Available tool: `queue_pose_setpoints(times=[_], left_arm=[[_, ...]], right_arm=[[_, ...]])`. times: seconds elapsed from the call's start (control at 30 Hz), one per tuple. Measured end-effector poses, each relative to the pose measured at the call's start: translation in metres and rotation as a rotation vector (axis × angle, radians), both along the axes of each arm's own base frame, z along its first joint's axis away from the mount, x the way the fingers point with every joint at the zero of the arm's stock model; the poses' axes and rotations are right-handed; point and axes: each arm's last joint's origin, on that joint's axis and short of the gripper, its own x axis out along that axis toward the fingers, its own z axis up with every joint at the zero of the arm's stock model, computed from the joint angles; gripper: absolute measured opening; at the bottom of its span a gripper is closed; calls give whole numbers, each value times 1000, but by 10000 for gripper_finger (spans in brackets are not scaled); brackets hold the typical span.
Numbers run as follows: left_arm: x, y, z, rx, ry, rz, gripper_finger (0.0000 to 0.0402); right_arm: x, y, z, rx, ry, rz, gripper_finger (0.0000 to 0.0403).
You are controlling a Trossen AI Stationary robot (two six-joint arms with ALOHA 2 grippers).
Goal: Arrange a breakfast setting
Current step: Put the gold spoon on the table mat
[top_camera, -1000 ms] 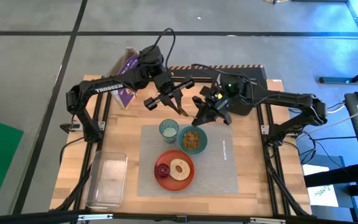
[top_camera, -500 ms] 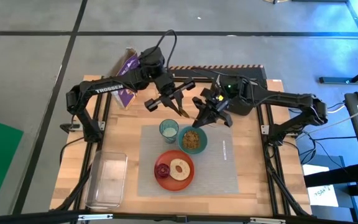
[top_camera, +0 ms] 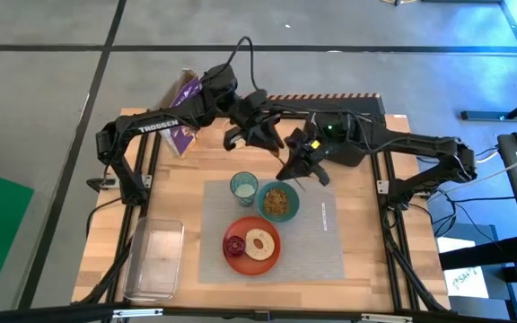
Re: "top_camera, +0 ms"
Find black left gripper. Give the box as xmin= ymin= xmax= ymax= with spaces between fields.
xmin=223 ymin=89 xmax=285 ymax=152

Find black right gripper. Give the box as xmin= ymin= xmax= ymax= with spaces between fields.
xmin=276 ymin=127 xmax=331 ymax=188

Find teal drinking cup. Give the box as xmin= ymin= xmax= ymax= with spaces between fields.
xmin=229 ymin=171 xmax=259 ymax=208

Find blue cereal box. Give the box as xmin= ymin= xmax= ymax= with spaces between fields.
xmin=162 ymin=67 xmax=204 ymax=159

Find sliced bagel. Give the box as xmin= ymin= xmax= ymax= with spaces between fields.
xmin=243 ymin=228 xmax=276 ymax=261

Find red apple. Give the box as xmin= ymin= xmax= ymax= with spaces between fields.
xmin=223 ymin=235 xmax=247 ymax=259

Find brown cereal flakes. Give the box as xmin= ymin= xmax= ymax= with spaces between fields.
xmin=263 ymin=188 xmax=291 ymax=216

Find teal bowl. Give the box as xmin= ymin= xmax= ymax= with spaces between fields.
xmin=256 ymin=180 xmax=301 ymax=223

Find grey woven placemat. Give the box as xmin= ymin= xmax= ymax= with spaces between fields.
xmin=197 ymin=179 xmax=346 ymax=284

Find black orange-striped floor mat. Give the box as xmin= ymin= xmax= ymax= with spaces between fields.
xmin=267 ymin=92 xmax=386 ymax=118

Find orange plate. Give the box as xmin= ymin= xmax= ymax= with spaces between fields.
xmin=222 ymin=216 xmax=282 ymax=277

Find black metal stand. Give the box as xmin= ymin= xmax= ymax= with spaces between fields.
xmin=460 ymin=0 xmax=517 ymax=122

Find white paper note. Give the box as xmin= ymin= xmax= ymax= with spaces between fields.
xmin=436 ymin=236 xmax=490 ymax=300

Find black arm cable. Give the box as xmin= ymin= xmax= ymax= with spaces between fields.
xmin=222 ymin=35 xmax=259 ymax=93

